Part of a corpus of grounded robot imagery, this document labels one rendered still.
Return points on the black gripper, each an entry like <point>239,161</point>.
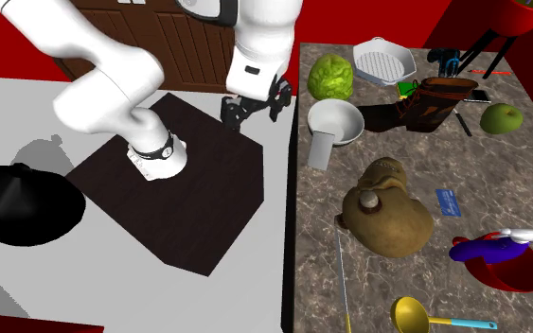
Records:
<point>257,104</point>

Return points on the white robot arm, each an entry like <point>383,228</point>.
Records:
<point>109,69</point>

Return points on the grey flat rectangular slab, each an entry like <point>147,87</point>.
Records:
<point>320,150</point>

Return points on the green lettuce head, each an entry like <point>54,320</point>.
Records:
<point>330,76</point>

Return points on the white bowl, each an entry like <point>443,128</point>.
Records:
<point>335,120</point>

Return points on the brown wooden door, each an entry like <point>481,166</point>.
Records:
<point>187,50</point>

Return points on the dark wooden robot stand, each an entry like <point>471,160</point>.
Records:
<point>192,203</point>

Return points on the white baking dish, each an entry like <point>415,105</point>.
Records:
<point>383,62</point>

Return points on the green flat box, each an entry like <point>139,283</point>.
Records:
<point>405,89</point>

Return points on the brown leather boot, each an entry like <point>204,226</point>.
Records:
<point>425,106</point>

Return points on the tan cloth sack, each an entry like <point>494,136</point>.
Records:
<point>390,221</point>

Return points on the black and blue scissors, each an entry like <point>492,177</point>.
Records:
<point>443,60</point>

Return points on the black pen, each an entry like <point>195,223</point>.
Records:
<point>463,123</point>

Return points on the blue card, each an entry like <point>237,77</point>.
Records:
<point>448,203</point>

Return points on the black smartphone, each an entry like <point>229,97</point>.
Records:
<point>477,95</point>

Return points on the red pen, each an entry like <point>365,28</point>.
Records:
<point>490,72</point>

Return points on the green apple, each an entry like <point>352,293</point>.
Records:
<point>501,119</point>

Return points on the black dome-shaped object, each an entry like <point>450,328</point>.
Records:
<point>21,207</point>

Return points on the purple spray bottle white nozzle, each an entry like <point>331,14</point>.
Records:
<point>483,249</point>

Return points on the red plant pot black stand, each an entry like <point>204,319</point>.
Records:
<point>520,21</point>

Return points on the red bowl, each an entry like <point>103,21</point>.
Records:
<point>506,274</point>

